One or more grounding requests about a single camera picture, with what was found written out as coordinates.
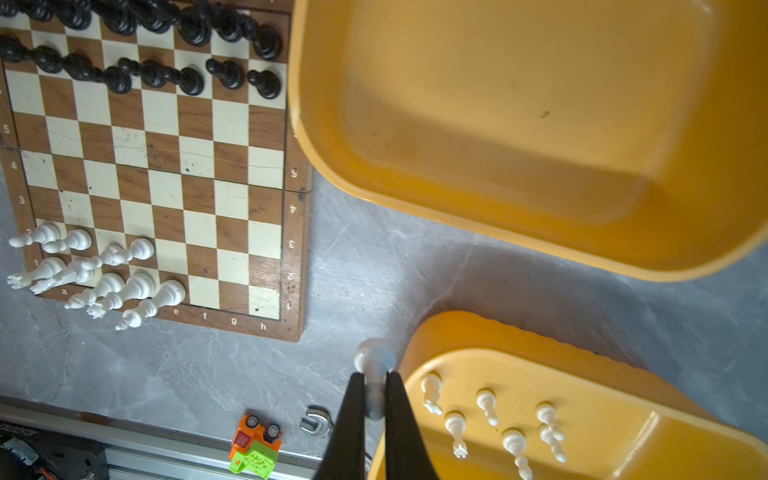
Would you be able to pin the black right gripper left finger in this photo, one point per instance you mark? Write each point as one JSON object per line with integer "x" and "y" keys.
{"x": 345, "y": 455}

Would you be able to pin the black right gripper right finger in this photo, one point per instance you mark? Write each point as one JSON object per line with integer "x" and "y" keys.
{"x": 406, "y": 456}

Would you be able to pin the white pawn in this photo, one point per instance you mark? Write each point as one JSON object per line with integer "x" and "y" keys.
{"x": 374, "y": 359}

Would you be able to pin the black pawn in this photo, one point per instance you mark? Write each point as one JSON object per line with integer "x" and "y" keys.
{"x": 267, "y": 83}

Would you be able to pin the wooden chess board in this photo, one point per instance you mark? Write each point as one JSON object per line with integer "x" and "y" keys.
{"x": 145, "y": 175}

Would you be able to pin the silver wrench on table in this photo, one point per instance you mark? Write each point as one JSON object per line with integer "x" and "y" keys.
{"x": 316, "y": 422}

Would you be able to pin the green orange small cube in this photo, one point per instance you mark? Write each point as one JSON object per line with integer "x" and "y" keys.
{"x": 255, "y": 447}

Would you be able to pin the yellow tray near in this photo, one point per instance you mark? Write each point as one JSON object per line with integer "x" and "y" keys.
{"x": 493, "y": 401}

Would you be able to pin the yellow tray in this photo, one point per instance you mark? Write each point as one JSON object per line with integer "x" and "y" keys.
{"x": 493, "y": 401}
{"x": 629, "y": 136}

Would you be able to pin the yellow tray far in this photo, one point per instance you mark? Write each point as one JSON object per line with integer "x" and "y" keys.
{"x": 629, "y": 136}

